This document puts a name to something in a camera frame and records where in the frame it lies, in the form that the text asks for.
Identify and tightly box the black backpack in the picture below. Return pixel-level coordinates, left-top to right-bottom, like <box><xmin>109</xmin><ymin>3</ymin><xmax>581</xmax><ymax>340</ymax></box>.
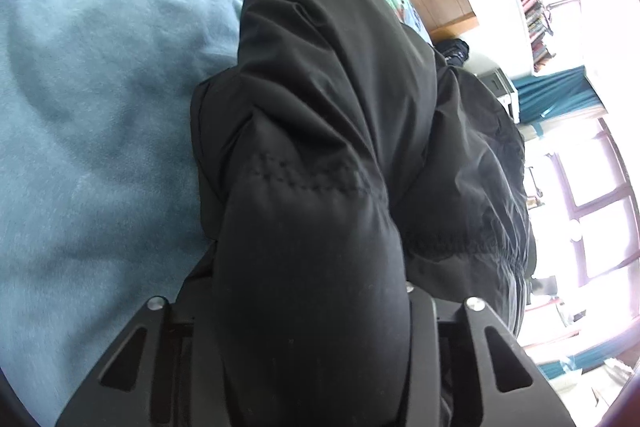
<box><xmin>432</xmin><ymin>38</ymin><xmax>471</xmax><ymax>68</ymax></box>

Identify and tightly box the teal curtain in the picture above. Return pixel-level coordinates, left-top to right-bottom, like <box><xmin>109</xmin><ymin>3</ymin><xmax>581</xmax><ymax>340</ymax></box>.
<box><xmin>512</xmin><ymin>64</ymin><xmax>606</xmax><ymax>138</ymax></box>

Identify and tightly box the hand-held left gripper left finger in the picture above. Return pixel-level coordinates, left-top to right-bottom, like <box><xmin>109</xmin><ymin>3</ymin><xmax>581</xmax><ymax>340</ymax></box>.
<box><xmin>54</xmin><ymin>247</ymin><xmax>241</xmax><ymax>427</ymax></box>

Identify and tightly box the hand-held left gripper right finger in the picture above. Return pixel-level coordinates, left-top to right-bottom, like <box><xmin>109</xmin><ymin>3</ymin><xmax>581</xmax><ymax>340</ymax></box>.
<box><xmin>390</xmin><ymin>284</ymin><xmax>576</xmax><ymax>427</ymax></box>

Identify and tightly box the blue dinosaur print bedsheet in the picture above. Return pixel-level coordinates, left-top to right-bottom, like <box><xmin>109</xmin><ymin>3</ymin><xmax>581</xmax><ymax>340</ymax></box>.
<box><xmin>0</xmin><ymin>0</ymin><xmax>436</xmax><ymax>427</ymax></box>

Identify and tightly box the white printer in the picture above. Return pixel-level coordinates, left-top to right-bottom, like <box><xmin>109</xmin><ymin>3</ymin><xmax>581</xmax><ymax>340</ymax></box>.
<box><xmin>475</xmin><ymin>67</ymin><xmax>518</xmax><ymax>122</ymax></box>

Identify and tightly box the wooden window frame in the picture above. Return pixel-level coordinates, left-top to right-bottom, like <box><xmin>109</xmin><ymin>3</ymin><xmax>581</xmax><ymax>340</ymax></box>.
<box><xmin>530</xmin><ymin>117</ymin><xmax>640</xmax><ymax>298</ymax></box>

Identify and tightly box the black puffer jacket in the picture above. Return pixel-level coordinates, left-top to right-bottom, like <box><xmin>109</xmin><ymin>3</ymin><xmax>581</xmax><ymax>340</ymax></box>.
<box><xmin>190</xmin><ymin>0</ymin><xmax>538</xmax><ymax>427</ymax></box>

